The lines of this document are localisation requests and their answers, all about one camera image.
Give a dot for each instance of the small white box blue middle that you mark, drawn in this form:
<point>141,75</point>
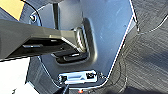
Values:
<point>76,78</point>

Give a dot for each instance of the silver base bolt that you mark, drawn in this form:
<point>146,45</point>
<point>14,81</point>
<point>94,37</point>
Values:
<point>32,17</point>

